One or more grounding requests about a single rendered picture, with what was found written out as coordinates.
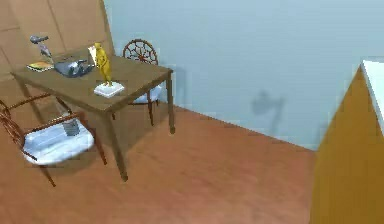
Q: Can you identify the yellow cabinet white top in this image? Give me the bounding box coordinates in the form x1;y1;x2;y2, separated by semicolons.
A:
309;59;384;224

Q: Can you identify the yellow book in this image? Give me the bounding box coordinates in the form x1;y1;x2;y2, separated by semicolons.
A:
26;61;55;73

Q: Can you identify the brown wooden table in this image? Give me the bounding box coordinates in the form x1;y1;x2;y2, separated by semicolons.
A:
10;46;177;183

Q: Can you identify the grey desk lamp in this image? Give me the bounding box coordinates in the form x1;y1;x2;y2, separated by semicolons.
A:
29;34;54;64

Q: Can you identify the brown chair white seat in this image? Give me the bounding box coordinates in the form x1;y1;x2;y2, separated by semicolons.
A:
111;38;163;127
0;93;108;188

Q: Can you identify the small grey cup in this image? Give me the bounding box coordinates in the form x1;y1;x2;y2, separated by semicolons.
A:
63;119;81;137

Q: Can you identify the yellow statue white base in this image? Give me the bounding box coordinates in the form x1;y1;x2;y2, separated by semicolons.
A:
93;42;126;99

